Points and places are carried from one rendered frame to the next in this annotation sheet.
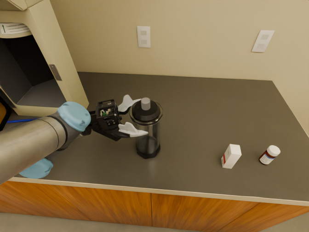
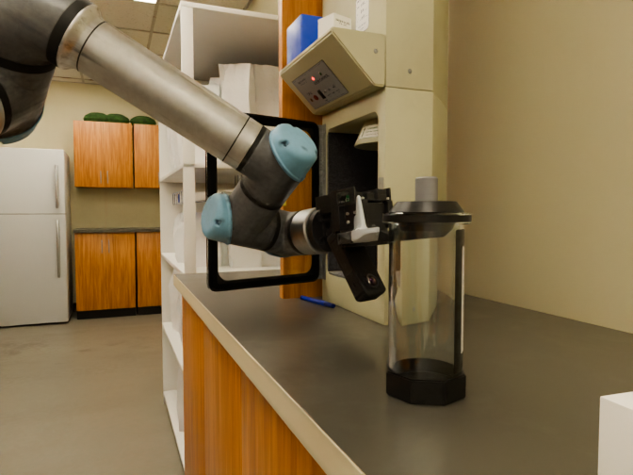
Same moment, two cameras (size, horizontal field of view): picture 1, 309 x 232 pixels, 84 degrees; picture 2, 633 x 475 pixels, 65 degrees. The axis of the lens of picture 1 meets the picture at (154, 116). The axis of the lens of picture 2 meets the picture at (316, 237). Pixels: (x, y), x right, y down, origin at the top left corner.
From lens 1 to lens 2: 0.61 m
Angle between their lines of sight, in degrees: 70
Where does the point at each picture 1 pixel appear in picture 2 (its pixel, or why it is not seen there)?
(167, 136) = (512, 405)
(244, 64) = not seen: outside the picture
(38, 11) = (400, 96)
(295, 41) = not seen: outside the picture
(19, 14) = (376, 100)
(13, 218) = not seen: outside the picture
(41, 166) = (217, 206)
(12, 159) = (181, 90)
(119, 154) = (356, 368)
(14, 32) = (369, 135)
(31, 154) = (198, 107)
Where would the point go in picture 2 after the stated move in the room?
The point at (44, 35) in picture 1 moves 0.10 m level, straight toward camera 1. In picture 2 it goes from (390, 128) to (368, 120)
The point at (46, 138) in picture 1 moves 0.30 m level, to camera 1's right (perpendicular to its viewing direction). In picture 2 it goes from (227, 116) to (332, 54)
